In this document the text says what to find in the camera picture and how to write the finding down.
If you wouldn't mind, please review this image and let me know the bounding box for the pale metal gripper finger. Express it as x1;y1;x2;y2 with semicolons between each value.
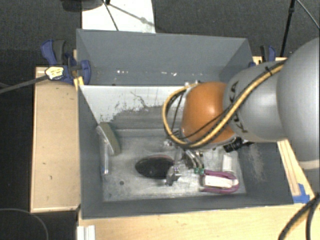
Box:
165;166;183;187
173;149;182;168

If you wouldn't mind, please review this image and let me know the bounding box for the black oval object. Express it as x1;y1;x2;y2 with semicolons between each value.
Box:
134;154;175;180

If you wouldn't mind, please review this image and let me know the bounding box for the purple and white flat object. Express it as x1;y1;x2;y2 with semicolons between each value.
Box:
199;169;240;194

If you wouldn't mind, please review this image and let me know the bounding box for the clear plastic tube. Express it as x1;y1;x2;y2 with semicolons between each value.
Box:
95;125;111;177

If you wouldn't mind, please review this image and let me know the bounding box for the grey metal bin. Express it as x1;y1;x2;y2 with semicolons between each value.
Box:
75;28;295;220

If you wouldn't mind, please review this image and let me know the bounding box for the pale wood board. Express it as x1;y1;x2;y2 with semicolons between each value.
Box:
29;66;82;214

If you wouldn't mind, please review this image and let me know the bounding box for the black cylinder on white bracket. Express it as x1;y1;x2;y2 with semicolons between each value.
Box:
221;137;249;173

